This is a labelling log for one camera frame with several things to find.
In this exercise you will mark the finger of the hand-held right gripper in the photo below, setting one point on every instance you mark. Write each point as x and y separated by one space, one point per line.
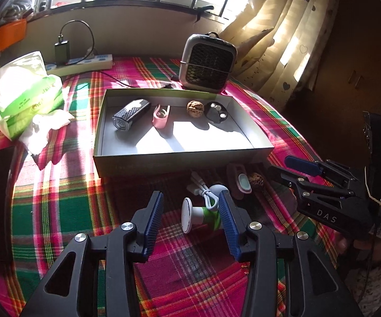
286 180
301 165

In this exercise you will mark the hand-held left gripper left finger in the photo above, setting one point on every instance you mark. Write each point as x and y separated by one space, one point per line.
152 224

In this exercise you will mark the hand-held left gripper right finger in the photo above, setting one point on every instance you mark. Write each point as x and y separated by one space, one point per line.
228 228

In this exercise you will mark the green white spool-shaped gadget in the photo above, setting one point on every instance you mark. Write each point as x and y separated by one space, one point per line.
210 219

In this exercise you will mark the brown walnut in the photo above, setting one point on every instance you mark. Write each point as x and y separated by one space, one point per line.
255 180
195 109

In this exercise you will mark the white mushroom-shaped gadget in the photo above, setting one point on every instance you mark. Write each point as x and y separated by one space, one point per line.
219 190

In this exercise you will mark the pink clip with grey pad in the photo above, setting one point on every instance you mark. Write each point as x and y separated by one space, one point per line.
243 181

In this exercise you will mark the green white cardboard box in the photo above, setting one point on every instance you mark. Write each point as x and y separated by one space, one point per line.
164 166

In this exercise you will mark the black round gadget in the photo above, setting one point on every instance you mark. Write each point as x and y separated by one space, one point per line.
215 114

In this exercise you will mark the plain pink clip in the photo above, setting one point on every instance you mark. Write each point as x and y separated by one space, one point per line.
160 119

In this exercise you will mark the black bike light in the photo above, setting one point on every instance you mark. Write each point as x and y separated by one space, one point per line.
129 114

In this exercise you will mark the person's right forearm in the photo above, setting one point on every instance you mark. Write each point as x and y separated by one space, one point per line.
378 277

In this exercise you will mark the person's right hand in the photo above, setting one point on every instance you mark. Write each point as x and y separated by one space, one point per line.
345 243

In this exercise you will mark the dark wooden cabinet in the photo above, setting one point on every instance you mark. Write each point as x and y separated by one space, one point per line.
358 56

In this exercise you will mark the small grey space heater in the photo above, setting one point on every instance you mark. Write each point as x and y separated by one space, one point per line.
207 62

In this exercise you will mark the cream heart print curtain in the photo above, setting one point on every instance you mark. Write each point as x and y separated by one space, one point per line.
296 23

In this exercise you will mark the crumpled white tissue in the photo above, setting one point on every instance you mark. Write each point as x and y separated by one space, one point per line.
43 128

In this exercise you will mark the white power strip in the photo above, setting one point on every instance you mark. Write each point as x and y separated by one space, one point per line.
91 62

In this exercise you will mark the green tissue pack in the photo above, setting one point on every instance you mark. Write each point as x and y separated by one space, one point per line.
22 82

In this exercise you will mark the black charger adapter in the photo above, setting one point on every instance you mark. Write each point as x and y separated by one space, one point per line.
62 51

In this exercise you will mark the orange plastic tray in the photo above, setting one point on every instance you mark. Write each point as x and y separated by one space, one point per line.
2 38

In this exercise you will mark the crumpled plastic bag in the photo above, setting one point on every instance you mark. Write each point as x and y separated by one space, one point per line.
15 10

